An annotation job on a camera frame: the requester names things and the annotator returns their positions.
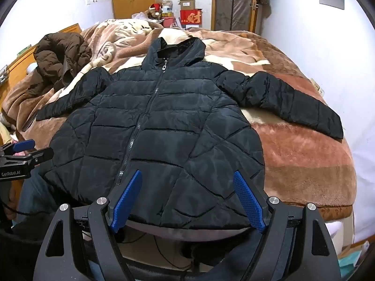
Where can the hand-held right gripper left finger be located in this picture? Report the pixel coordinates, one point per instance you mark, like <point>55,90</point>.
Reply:
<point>129,199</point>

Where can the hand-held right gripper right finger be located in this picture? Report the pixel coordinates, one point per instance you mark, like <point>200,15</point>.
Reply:
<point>249,199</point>

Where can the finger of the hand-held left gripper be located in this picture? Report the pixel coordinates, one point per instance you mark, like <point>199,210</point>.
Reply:
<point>25,145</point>
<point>38,155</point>

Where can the black puffer jacket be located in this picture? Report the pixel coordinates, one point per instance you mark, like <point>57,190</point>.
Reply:
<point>164,128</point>

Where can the person's jeans legs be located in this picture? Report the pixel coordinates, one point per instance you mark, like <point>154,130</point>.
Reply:
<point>38,193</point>

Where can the brown plush blanket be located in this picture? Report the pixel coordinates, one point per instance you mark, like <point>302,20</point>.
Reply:
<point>293,152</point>

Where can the brown puffer jacket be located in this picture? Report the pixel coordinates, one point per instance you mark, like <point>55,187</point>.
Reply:
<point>58,52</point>

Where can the teal packet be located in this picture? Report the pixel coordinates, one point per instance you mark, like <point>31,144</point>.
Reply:
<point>347,260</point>

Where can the plush toy with santa hat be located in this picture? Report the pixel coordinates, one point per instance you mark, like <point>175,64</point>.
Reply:
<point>154,10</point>

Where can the red gift box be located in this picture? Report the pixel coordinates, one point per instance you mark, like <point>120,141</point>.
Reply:
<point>192,19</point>

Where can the grey fabric wardrobe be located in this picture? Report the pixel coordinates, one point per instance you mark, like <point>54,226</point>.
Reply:
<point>234,3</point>

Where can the open cardboard box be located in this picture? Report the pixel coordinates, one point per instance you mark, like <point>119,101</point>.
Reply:
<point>187,4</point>

